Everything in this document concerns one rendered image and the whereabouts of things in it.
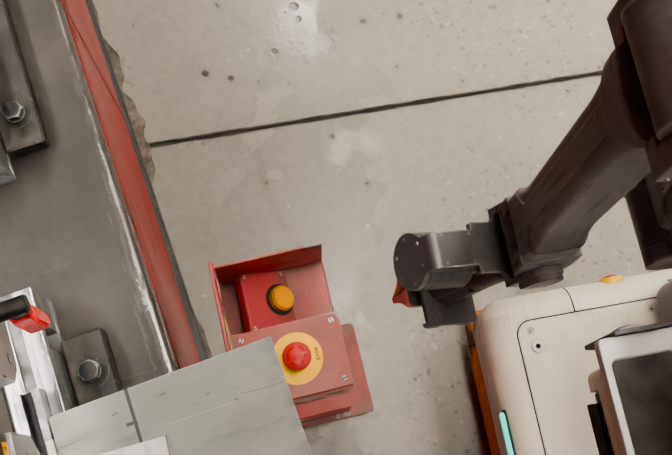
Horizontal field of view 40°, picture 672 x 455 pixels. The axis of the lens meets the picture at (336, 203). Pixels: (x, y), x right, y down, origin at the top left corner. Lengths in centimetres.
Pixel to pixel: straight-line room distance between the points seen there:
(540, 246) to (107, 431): 53
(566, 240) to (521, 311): 104
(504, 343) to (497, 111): 66
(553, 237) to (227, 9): 166
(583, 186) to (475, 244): 24
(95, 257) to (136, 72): 111
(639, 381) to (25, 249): 78
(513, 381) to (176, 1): 124
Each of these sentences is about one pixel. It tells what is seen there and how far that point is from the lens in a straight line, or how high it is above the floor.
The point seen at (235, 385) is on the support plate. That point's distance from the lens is 107.
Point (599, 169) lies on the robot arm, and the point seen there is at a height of 148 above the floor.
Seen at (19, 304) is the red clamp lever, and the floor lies 125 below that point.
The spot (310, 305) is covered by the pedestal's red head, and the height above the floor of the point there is 70.
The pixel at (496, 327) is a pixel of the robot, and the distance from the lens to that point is 185.
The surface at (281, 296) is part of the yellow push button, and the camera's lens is 136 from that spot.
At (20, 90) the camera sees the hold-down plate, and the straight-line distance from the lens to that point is 132.
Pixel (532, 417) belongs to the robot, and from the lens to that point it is 183.
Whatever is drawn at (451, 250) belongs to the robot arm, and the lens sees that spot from 87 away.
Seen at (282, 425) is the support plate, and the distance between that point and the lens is 106.
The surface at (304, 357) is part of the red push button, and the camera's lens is 126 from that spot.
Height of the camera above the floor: 206
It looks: 73 degrees down
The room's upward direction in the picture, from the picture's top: 4 degrees clockwise
